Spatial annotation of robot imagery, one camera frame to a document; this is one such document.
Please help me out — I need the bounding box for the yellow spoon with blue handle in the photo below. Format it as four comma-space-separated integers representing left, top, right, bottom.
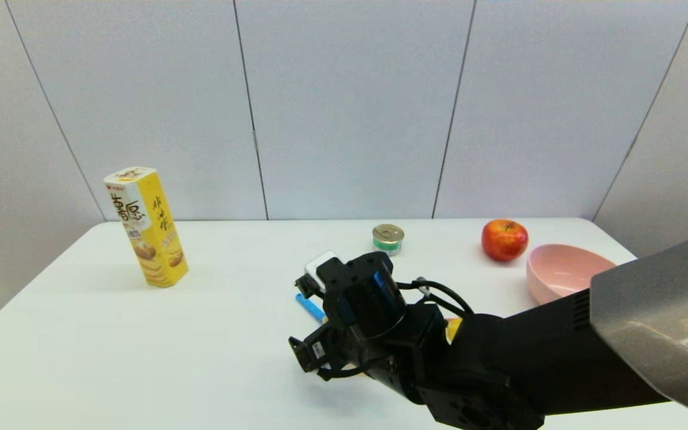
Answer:
295, 293, 328, 324

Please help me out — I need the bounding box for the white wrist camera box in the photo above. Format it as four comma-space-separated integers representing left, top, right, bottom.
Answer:
305, 251, 343, 293

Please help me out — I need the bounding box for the red apple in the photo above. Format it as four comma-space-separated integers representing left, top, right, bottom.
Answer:
481, 219, 529, 262

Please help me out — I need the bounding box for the small tin can green label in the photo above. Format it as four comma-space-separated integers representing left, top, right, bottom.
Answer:
372, 224, 405, 257

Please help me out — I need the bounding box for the yellow snack box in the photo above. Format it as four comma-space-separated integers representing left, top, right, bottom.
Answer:
104, 167, 189, 288

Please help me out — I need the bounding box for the pink plastic bowl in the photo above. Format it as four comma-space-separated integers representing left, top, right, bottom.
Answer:
527, 244, 618, 306

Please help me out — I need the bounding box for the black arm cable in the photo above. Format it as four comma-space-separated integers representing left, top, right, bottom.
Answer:
397, 277, 476, 318

